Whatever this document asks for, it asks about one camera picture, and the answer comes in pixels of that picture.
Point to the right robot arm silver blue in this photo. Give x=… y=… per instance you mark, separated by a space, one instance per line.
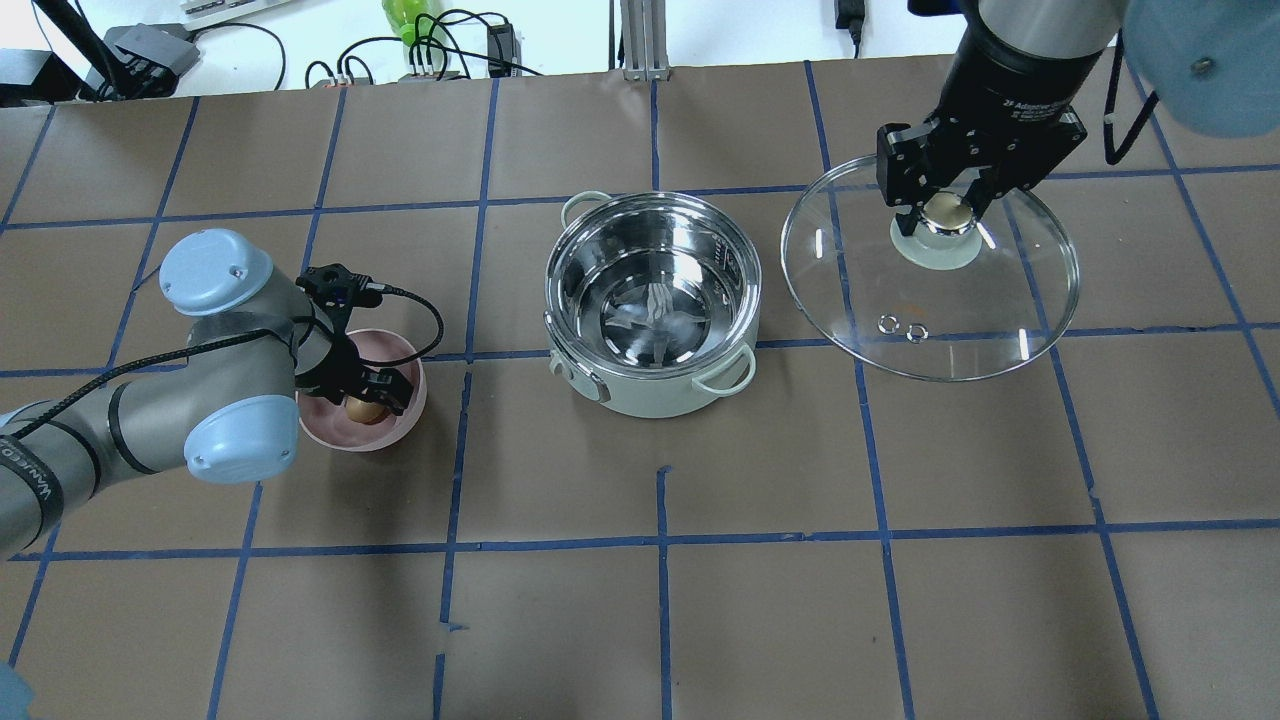
x=1211 y=64

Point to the glass pot lid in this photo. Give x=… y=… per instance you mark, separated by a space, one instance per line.
x=936 y=293

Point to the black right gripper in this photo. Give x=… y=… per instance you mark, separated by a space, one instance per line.
x=1008 y=88

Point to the usb hub with cables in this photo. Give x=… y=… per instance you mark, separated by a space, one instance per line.
x=461 y=46

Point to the brown egg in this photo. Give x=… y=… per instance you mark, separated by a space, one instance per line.
x=364 y=412

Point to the green drink bottle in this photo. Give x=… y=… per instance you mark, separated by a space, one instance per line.
x=414 y=21

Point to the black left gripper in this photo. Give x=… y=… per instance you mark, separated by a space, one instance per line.
x=343 y=366

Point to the pink bowl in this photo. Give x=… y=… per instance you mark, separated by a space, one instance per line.
x=330 y=425

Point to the black camera stand base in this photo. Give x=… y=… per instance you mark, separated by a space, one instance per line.
x=128 y=63

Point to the pale green steel pot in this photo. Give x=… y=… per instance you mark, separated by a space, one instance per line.
x=652 y=302

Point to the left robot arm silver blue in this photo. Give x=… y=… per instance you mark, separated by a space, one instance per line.
x=259 y=340

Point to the aluminium frame post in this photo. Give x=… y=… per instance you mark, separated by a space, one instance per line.
x=644 y=41

